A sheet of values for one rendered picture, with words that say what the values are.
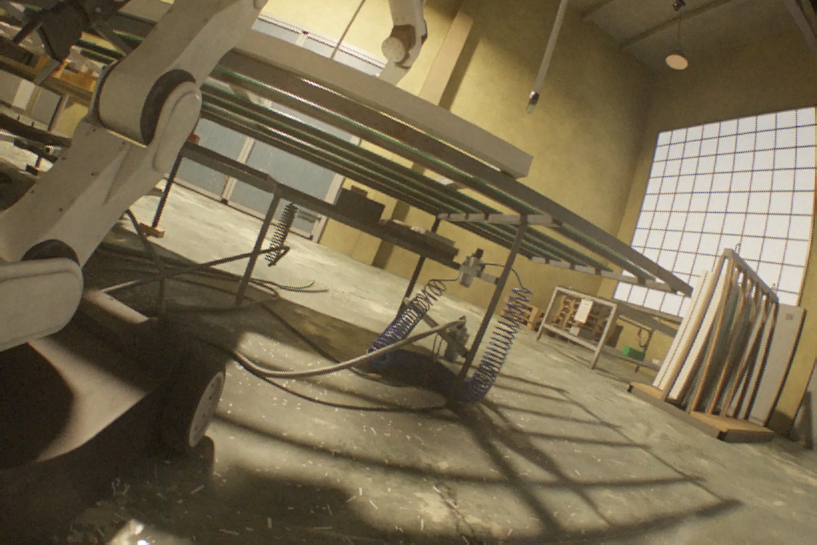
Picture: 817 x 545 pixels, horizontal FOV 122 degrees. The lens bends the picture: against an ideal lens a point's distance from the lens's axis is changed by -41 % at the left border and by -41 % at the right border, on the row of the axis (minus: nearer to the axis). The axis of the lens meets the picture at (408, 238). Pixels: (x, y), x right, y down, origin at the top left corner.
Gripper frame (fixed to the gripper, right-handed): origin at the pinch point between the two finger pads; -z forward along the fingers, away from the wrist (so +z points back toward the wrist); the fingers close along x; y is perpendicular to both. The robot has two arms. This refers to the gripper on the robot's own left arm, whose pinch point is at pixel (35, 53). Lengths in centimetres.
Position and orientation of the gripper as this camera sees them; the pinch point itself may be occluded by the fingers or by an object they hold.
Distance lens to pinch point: 82.0
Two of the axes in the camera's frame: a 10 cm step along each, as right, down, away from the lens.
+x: -3.2, 3.3, 8.9
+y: -8.9, -4.1, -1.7
